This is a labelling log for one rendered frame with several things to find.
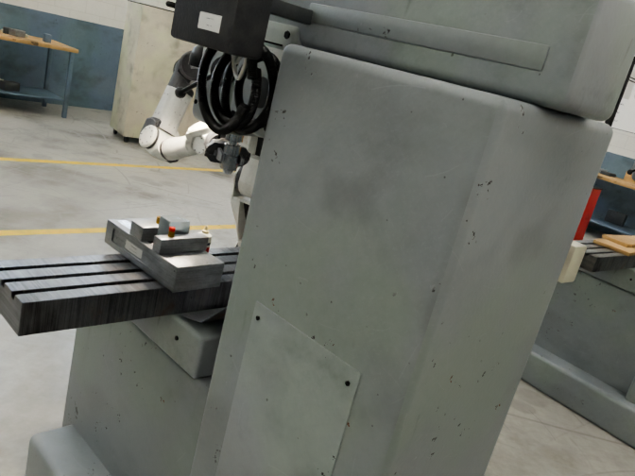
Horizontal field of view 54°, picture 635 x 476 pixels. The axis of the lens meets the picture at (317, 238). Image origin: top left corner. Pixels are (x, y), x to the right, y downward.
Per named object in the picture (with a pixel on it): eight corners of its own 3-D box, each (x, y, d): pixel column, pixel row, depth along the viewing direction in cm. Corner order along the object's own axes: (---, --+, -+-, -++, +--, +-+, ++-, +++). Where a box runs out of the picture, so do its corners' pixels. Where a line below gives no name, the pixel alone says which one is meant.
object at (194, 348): (101, 297, 188) (107, 260, 184) (197, 286, 212) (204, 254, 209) (192, 382, 155) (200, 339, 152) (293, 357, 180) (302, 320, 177)
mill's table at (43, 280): (-18, 291, 148) (-15, 261, 146) (334, 260, 237) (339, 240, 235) (18, 336, 133) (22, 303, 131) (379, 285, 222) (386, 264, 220)
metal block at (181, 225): (156, 236, 166) (160, 214, 164) (175, 235, 170) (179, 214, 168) (167, 243, 162) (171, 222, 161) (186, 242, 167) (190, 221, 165)
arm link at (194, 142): (209, 126, 183) (177, 133, 191) (222, 152, 187) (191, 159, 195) (220, 115, 188) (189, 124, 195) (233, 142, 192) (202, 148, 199)
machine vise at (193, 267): (103, 242, 176) (109, 205, 172) (149, 239, 187) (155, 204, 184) (172, 293, 154) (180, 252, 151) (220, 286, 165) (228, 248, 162)
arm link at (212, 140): (209, 134, 169) (202, 126, 179) (202, 168, 171) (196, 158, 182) (253, 143, 173) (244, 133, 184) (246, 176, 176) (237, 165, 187)
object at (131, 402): (58, 430, 217) (80, 273, 200) (141, 409, 239) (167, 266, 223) (181, 602, 165) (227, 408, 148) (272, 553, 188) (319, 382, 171)
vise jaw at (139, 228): (128, 233, 166) (130, 219, 165) (176, 231, 177) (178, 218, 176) (141, 242, 163) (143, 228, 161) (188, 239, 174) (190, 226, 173)
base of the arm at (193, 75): (181, 94, 217) (168, 62, 215) (214, 81, 221) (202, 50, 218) (188, 89, 203) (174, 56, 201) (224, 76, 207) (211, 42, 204)
